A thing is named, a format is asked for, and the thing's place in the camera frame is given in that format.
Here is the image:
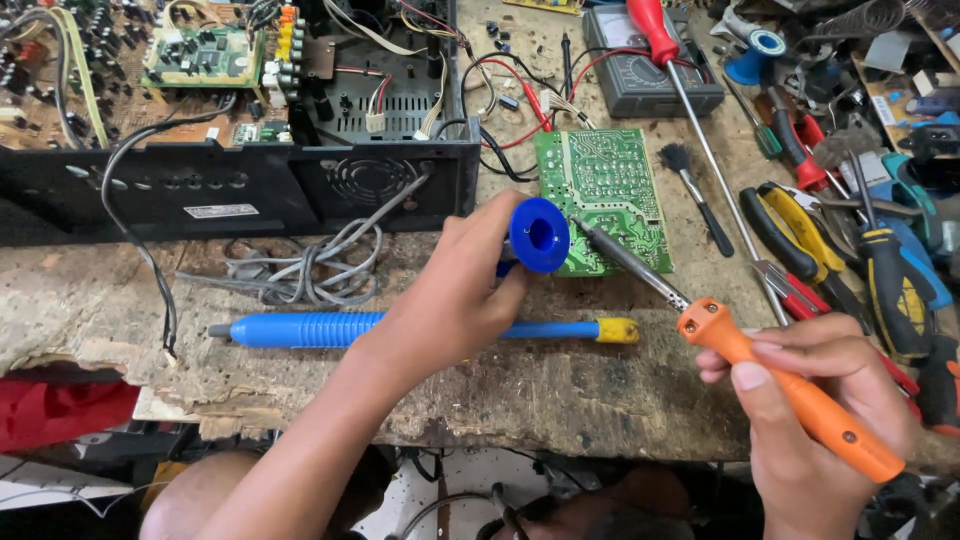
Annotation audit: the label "blue desoldering pump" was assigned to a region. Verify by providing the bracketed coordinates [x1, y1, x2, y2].
[207, 311, 641, 350]

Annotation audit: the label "red and black pliers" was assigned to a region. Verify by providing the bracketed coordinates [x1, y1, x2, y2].
[768, 108, 830, 192]

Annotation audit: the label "black amplifier chassis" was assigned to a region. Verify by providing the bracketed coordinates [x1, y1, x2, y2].
[0, 0, 483, 247]

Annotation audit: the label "orange and black tool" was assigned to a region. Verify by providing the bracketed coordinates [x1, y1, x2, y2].
[916, 333, 960, 440]

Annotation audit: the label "red-handled cutters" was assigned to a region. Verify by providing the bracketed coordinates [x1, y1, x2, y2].
[750, 258, 924, 399]

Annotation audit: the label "green-handled screwdriver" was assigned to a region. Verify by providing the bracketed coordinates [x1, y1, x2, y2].
[723, 75, 783, 160]

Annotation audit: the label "brown main circuit board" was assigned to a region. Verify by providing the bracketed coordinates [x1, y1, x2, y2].
[0, 0, 294, 151]

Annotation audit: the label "black power cable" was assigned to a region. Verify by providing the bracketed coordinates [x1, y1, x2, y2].
[99, 93, 241, 361]

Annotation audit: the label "small green circuit board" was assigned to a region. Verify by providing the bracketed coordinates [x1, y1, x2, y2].
[142, 27, 265, 90]

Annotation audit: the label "black bristle brush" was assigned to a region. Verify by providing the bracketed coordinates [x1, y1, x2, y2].
[657, 144, 736, 259]

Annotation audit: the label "white wire connector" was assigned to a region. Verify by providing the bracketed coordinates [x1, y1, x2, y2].
[365, 75, 393, 135]

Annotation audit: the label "blue-handled tool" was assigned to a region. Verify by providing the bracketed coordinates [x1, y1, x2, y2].
[879, 152, 960, 310]

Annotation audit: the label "yellow and black pliers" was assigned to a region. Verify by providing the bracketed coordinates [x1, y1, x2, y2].
[738, 182, 875, 331]

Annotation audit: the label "person's right hand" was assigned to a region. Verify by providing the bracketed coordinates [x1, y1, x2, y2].
[695, 313, 925, 540]

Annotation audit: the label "metal coil spring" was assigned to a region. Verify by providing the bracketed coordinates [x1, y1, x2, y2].
[813, 0, 909, 40]

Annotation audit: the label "blue and white solder spool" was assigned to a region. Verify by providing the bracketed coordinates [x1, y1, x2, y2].
[724, 30, 787, 87]

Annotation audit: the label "grey analog multimeter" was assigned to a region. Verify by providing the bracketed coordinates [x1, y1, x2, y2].
[582, 3, 726, 120]

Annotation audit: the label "yellow and black screwdriver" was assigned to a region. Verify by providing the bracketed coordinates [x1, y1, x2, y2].
[847, 150, 939, 361]

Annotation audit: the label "red multimeter probe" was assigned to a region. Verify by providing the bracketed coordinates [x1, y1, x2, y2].
[521, 81, 554, 134]

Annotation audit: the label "person's left hand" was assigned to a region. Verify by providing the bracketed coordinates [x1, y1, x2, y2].
[352, 191, 535, 390]

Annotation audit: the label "person's knee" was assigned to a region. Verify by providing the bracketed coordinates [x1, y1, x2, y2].
[138, 448, 264, 540]

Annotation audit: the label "orange soldering iron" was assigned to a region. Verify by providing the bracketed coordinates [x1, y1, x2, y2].
[571, 216, 907, 485]

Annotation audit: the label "red cloth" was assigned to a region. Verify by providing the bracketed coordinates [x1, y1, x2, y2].
[0, 378, 142, 455]

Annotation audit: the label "red-handled long screwdriver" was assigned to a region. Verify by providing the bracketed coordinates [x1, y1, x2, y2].
[626, 0, 790, 327]

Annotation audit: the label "heap of tools and parts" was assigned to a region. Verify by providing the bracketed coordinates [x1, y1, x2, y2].
[705, 0, 960, 226]

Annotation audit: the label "grey coiled cable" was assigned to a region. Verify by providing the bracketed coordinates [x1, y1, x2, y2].
[176, 172, 432, 309]

